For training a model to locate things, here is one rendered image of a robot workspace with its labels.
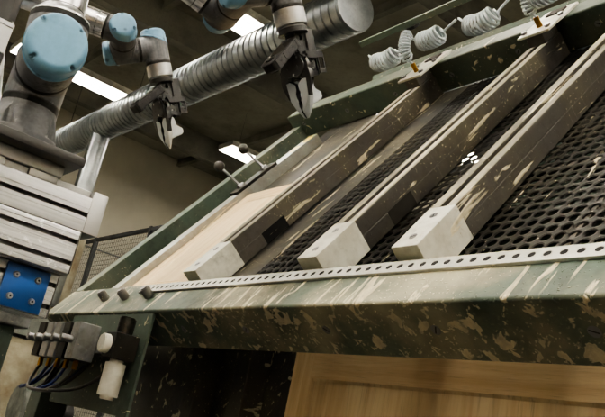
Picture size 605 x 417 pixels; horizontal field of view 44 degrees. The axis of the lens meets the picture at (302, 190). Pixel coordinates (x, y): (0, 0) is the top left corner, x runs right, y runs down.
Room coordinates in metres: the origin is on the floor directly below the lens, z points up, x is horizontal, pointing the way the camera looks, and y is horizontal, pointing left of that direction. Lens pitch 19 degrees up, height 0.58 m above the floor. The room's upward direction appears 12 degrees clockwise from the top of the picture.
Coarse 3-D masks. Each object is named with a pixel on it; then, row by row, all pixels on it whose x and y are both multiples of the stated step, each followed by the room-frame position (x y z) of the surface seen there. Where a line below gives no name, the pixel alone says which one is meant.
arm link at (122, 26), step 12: (24, 0) 1.86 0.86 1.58; (36, 0) 1.86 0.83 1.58; (96, 12) 1.89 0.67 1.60; (96, 24) 1.90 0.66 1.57; (108, 24) 1.90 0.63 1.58; (120, 24) 1.88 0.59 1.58; (132, 24) 1.89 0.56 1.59; (96, 36) 1.94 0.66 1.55; (108, 36) 1.92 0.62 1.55; (120, 36) 1.90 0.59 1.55; (132, 36) 1.91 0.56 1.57; (120, 48) 1.97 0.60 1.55; (132, 48) 1.99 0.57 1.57
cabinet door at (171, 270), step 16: (272, 192) 2.25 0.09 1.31; (240, 208) 2.32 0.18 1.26; (256, 208) 2.21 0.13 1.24; (224, 224) 2.25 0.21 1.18; (240, 224) 2.15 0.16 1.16; (192, 240) 2.29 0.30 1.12; (208, 240) 2.20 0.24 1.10; (176, 256) 2.24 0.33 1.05; (192, 256) 2.15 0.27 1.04; (160, 272) 2.19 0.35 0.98; (176, 272) 2.09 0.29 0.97
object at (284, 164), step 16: (304, 144) 2.51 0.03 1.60; (320, 144) 2.54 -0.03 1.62; (288, 160) 2.48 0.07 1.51; (272, 176) 2.45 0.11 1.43; (256, 192) 2.42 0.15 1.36; (224, 208) 2.37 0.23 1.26; (208, 224) 2.34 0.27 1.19; (176, 240) 2.31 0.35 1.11; (160, 256) 2.27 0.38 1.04; (144, 272) 2.25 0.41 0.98
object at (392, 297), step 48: (240, 288) 1.56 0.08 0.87; (288, 288) 1.41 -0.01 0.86; (336, 288) 1.28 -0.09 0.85; (384, 288) 1.17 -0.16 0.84; (432, 288) 1.08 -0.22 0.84; (480, 288) 1.01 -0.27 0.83; (528, 288) 0.94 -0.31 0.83; (576, 288) 0.88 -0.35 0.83; (192, 336) 1.73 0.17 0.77; (240, 336) 1.56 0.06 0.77; (288, 336) 1.42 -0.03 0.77; (336, 336) 1.30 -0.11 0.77; (384, 336) 1.20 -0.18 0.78; (432, 336) 1.12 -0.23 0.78; (480, 336) 1.04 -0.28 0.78; (528, 336) 0.97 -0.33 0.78; (576, 336) 0.92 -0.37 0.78
